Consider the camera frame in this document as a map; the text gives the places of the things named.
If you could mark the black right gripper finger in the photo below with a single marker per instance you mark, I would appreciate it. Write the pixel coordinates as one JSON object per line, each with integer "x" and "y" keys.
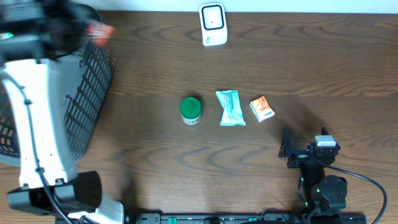
{"x": 286, "y": 147}
{"x": 324, "y": 131}

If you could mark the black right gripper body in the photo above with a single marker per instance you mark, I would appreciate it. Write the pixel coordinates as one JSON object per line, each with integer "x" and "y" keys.
{"x": 299, "y": 156}

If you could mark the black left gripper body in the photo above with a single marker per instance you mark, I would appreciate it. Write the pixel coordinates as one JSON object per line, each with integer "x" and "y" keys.
{"x": 64, "y": 21}

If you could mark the red chocolate bar wrapper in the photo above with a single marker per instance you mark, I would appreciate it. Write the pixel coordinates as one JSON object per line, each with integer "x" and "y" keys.
{"x": 99, "y": 33}

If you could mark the orange tissue packet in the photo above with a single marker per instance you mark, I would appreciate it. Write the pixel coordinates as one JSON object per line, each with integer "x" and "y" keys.
{"x": 261, "y": 109}

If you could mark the green flushable wipes packet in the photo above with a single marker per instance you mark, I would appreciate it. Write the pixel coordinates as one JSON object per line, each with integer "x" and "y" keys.
{"x": 232, "y": 112}

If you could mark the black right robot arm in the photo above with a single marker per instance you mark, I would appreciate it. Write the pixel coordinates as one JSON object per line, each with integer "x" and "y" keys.
{"x": 322, "y": 193}

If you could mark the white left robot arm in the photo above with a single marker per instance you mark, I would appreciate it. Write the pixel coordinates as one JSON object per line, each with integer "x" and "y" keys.
{"x": 56, "y": 74}

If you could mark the white barcode scanner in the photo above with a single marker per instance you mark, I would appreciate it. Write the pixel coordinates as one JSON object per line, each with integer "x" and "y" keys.
{"x": 213, "y": 24}

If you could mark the grey plastic shopping basket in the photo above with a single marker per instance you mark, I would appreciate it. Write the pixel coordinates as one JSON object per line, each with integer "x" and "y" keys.
{"x": 85, "y": 74}

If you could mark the green lid white jar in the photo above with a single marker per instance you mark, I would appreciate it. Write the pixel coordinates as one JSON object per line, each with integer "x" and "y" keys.
{"x": 190, "y": 110}

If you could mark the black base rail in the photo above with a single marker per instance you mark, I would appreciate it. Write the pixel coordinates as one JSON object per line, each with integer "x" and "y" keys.
{"x": 272, "y": 217}

